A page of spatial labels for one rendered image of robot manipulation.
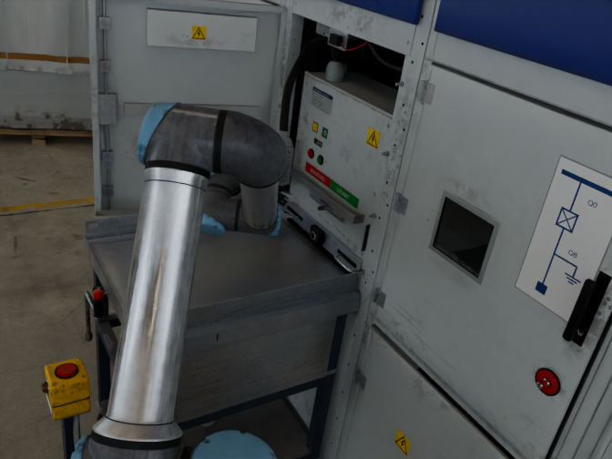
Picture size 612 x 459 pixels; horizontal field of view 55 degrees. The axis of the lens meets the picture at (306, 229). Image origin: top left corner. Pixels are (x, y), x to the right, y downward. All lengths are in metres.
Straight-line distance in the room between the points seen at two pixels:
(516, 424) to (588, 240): 0.47
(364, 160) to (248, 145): 0.79
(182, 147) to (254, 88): 1.11
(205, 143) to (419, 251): 0.72
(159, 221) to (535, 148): 0.75
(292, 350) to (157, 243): 0.89
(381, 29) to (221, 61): 0.64
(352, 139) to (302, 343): 0.64
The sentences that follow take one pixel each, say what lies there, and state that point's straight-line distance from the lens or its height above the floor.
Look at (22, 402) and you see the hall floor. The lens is 2.70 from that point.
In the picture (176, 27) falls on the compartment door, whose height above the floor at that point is 1.49.
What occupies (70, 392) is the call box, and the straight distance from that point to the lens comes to 1.41.
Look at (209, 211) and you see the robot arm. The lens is 1.60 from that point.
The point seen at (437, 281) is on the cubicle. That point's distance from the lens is 1.53.
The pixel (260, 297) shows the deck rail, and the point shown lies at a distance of 1.65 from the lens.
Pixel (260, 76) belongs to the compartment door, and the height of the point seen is 1.34.
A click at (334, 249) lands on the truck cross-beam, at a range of 1.96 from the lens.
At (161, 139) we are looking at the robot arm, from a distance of 1.06.
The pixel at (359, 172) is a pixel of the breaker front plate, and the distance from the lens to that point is 1.82.
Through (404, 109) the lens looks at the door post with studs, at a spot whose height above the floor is 1.44.
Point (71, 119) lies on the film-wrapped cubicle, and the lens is 5.21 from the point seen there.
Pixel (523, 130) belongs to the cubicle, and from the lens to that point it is 1.30.
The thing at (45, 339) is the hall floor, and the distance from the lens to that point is 2.99.
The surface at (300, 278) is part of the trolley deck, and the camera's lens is 1.86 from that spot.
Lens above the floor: 1.83
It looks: 27 degrees down
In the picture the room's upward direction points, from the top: 9 degrees clockwise
